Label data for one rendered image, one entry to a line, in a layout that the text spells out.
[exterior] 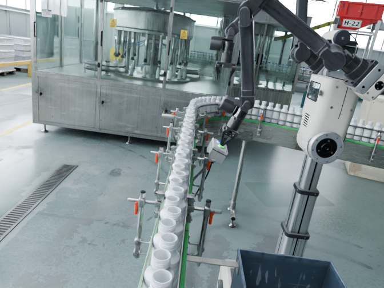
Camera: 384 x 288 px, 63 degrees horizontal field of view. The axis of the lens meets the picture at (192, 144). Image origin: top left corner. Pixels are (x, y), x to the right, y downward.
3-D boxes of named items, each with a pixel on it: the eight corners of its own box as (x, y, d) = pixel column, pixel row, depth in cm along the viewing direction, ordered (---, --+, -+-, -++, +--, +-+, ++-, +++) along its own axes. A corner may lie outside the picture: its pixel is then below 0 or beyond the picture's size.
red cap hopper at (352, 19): (306, 128, 738) (339, 0, 653) (306, 123, 804) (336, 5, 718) (348, 137, 712) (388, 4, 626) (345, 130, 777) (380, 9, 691)
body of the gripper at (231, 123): (224, 131, 143) (232, 116, 141) (223, 125, 153) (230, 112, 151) (236, 137, 144) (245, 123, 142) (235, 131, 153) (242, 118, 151)
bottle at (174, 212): (182, 269, 82) (190, 214, 77) (160, 274, 79) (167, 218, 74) (172, 255, 87) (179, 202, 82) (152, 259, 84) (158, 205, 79)
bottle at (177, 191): (178, 246, 91) (184, 196, 86) (158, 241, 92) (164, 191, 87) (183, 235, 97) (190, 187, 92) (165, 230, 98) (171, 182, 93)
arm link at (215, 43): (235, 27, 157) (234, 28, 165) (212, 24, 156) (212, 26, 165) (231, 52, 160) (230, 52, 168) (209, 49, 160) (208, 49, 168)
